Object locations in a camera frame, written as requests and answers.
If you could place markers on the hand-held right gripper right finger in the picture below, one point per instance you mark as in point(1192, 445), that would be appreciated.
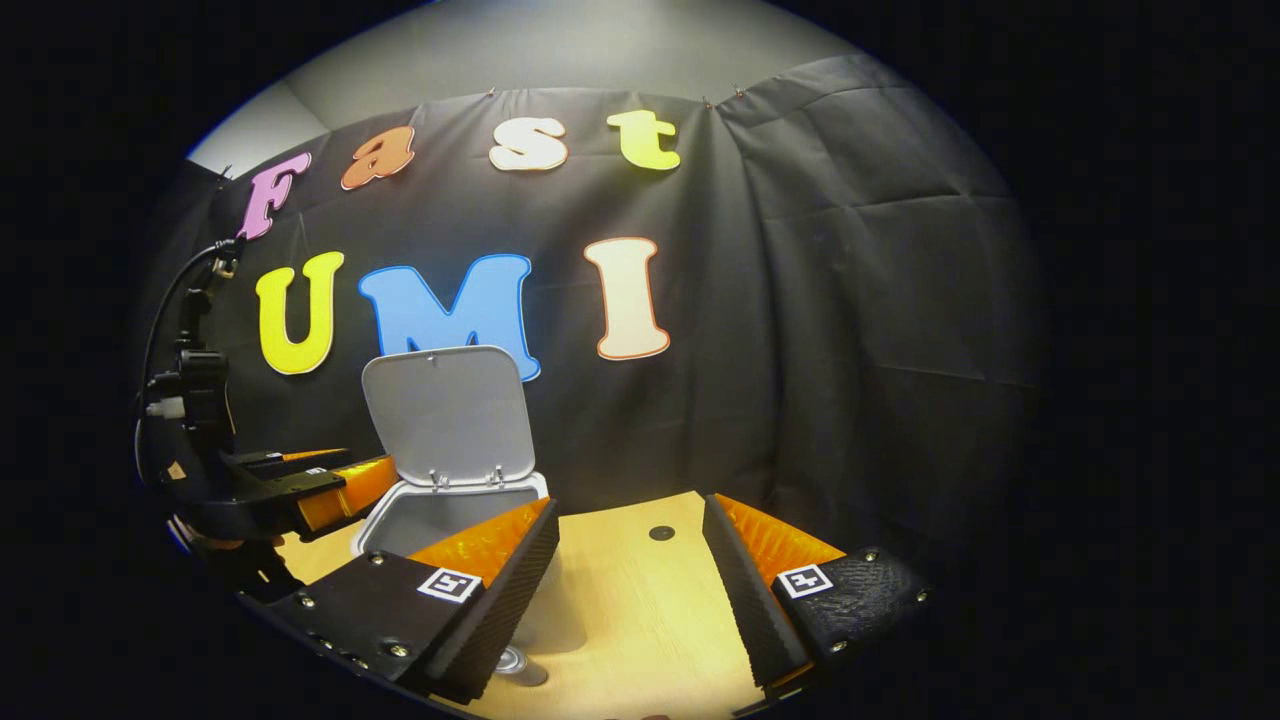
point(750, 600)

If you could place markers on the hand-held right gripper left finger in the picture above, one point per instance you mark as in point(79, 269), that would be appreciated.
point(505, 610)

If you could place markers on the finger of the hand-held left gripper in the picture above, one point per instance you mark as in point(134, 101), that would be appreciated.
point(350, 485)
point(300, 457)

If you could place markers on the white desktop garbage bin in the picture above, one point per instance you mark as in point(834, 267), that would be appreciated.
point(450, 410)

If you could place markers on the wooden desktop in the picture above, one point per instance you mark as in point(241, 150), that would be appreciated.
point(640, 620)

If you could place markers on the black backdrop cloth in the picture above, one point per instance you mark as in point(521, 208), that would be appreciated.
point(750, 400)

